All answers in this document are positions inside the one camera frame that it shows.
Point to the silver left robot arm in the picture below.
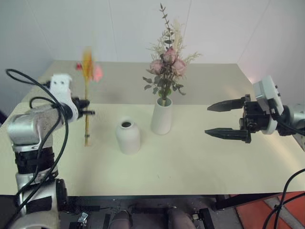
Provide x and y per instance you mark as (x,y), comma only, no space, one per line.
(23,126)

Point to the dark rounded shape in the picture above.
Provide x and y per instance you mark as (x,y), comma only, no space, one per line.
(122,220)

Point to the round-shouldered white vase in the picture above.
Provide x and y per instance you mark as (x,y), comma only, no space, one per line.
(128,140)

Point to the small silver metal clamp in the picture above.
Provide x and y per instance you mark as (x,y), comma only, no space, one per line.
(83,217)

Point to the pink rose dried-grass bouquet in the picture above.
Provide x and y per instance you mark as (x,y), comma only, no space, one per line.
(168,58)

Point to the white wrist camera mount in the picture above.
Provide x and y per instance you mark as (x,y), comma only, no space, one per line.
(60,91)
(265,91)

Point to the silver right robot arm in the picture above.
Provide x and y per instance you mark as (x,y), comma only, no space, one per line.
(296,117)

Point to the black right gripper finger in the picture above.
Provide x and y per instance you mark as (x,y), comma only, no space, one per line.
(226,105)
(228,134)

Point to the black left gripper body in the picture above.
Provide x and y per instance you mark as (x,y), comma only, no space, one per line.
(78,105)

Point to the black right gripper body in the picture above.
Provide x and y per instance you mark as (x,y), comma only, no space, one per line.
(253,117)

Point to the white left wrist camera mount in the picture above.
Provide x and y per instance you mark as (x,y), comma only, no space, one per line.
(60,91)

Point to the black metal table frame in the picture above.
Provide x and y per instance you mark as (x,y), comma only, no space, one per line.
(238,199)

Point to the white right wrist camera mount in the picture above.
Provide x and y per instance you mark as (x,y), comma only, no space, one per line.
(265,91)

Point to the tall cylindrical white vase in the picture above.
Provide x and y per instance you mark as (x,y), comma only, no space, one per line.
(161,119)

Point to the yellow and pink flower bouquet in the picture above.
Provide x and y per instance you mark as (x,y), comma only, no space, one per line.
(87,69)

